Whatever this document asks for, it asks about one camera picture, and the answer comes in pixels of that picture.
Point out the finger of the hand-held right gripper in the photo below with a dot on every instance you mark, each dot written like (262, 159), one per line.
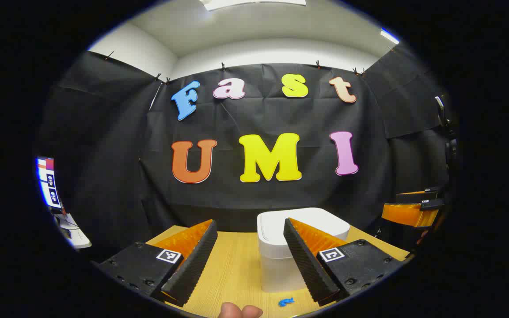
(418, 197)
(409, 214)

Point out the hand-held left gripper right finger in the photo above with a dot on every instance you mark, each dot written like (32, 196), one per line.
(305, 260)

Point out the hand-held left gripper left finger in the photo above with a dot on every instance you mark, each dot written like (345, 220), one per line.
(195, 260)

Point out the white desktop garbage bin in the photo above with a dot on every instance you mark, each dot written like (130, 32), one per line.
(274, 265)

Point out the blue paper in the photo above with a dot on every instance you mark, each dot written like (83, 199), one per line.
(286, 302)

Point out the wooden desktop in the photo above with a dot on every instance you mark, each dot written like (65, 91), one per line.
(237, 265)

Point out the dark curved object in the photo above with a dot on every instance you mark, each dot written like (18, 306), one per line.
(442, 112)

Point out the black backdrop cloth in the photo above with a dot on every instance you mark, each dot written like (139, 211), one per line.
(259, 115)

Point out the small ceiling light panel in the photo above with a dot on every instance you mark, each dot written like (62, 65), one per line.
(389, 36)

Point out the computer monitor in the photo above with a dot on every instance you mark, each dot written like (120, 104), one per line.
(47, 181)

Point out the large ceiling light panel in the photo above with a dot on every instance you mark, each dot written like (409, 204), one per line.
(254, 2)

